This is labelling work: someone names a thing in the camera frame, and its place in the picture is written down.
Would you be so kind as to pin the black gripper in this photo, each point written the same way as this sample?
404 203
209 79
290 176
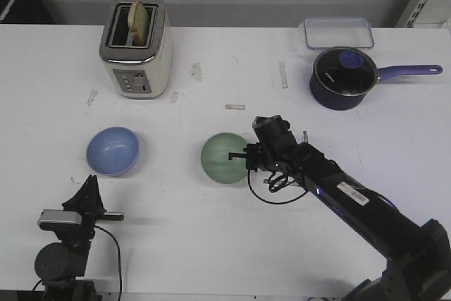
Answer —
81 202
255 157

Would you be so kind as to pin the green bowl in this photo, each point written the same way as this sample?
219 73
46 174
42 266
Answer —
215 158

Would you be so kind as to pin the blue bowl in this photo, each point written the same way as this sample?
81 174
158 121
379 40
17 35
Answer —
113 151

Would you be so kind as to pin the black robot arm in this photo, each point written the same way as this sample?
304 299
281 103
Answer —
61 265
418 257

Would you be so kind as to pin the dark blue saucepan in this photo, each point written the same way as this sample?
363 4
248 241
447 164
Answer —
340 102

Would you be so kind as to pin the cream and chrome toaster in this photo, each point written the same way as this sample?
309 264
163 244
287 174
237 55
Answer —
138 72

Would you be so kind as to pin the glass pot lid blue knob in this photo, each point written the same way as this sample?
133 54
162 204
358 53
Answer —
346 71

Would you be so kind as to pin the clear plastic food container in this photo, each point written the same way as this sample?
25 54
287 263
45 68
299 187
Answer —
325 32

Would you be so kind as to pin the slice of toast bread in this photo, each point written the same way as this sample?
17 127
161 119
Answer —
138 23

